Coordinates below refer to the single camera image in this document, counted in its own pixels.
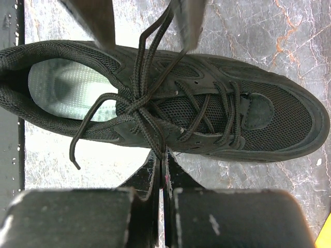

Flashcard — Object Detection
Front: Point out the orange Mickey Mouse pillow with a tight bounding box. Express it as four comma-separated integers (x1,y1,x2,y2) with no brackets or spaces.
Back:
315,215,331,248

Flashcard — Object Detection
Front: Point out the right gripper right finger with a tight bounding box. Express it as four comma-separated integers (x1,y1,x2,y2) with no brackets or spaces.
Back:
161,147,204,247

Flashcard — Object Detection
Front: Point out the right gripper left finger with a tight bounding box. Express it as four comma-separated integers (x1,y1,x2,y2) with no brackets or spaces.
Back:
120,151,160,247

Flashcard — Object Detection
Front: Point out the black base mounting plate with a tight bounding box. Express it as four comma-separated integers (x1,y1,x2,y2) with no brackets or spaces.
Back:
0,0,26,220

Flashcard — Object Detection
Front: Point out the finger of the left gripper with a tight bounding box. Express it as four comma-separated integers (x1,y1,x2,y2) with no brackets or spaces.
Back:
172,0,207,52
61,0,116,50

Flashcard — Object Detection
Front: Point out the black sneaker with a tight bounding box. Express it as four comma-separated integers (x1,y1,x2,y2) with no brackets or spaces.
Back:
1,1,330,163

